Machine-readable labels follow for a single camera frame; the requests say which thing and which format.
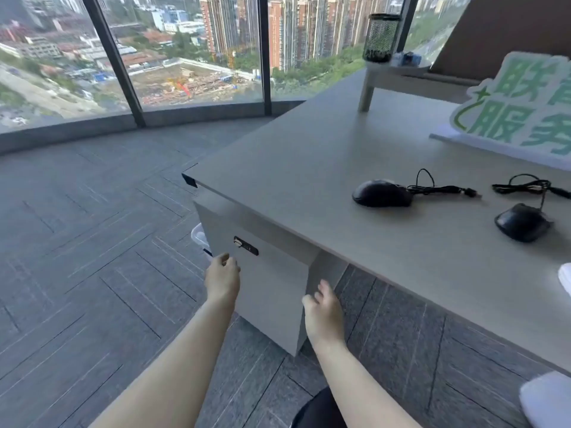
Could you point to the person's right hand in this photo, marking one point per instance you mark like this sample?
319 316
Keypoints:
324 318

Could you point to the person's left hand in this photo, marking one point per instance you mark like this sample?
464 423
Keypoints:
221 279

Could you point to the person's right thumb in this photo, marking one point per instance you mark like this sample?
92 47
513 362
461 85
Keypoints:
308 301

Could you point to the person's left fingers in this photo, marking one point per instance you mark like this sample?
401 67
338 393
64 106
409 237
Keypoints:
229 261

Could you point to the person's left forearm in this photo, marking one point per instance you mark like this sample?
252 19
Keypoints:
178 374

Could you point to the person's right forearm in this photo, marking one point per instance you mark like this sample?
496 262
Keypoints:
357 387

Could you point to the black cabinet lock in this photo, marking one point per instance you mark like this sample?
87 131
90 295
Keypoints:
246 246

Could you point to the clear plastic bin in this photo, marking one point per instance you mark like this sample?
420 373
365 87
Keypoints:
199 237

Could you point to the grey under-desk drawer cabinet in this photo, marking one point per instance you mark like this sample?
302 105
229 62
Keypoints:
272 285

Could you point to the black desk corner cap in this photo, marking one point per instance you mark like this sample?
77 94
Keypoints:
189 180

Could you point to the person's black trousers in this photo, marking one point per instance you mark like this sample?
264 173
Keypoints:
314 412

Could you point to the grey window sill ledge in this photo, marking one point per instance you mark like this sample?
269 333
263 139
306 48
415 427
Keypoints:
134 124

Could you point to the white sign base board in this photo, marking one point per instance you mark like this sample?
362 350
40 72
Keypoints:
490 146

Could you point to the grey desk riser shelf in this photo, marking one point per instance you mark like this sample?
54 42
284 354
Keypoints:
401 77

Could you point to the white object with rounded edge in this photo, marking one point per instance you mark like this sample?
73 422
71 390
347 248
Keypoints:
565 280

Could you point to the white rounded chair part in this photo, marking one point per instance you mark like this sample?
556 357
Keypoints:
546 401

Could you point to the small blue and white box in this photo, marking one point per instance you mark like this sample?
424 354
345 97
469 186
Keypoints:
407 59

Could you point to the black mesh pen holder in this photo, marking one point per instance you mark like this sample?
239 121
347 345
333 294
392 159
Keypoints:
381 37

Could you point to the green and white cutout sign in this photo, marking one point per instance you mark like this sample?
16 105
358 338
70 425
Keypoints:
513 102

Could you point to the brown panel board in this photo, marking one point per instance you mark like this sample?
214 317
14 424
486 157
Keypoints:
499 35

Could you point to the dark window frame post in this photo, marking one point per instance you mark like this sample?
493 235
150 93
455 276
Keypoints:
407 22
113 60
265 53

